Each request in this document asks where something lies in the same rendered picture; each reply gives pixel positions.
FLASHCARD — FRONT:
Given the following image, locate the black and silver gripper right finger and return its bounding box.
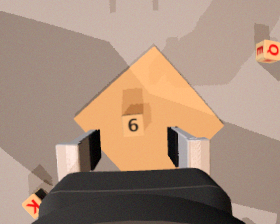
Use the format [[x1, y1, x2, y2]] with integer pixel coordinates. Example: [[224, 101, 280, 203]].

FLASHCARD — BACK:
[[167, 126, 210, 176]]

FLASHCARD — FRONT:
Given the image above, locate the orange square mat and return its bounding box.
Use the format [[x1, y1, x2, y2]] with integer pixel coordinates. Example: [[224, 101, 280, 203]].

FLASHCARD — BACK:
[[74, 47, 224, 171]]

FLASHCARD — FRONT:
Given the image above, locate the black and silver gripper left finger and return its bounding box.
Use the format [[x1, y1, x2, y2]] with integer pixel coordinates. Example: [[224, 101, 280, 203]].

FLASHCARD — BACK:
[[56, 129, 101, 181]]

